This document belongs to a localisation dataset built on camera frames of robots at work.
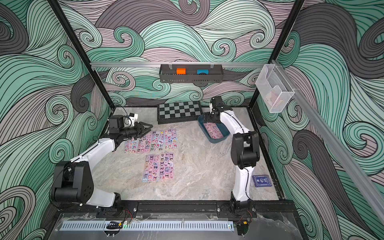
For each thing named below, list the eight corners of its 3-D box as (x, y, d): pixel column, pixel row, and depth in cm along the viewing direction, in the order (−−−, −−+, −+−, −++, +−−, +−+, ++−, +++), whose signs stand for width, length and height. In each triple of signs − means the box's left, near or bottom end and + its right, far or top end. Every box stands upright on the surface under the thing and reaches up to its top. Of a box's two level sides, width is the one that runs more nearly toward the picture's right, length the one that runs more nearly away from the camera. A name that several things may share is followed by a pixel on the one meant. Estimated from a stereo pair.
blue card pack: (255, 187, 82) (256, 185, 81) (252, 176, 86) (253, 174, 85) (270, 187, 82) (272, 186, 81) (267, 176, 86) (268, 174, 85)
